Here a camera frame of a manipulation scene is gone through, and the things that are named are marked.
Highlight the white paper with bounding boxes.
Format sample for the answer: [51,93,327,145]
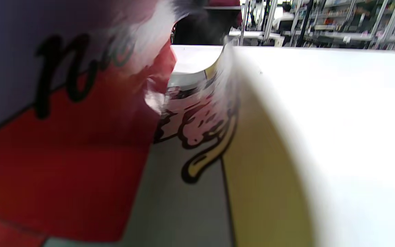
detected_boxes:
[0,0,395,247]

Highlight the white desk frame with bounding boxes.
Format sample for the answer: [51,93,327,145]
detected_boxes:
[228,0,284,46]

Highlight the metal storage shelves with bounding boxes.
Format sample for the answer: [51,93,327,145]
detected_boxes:
[287,0,395,52]

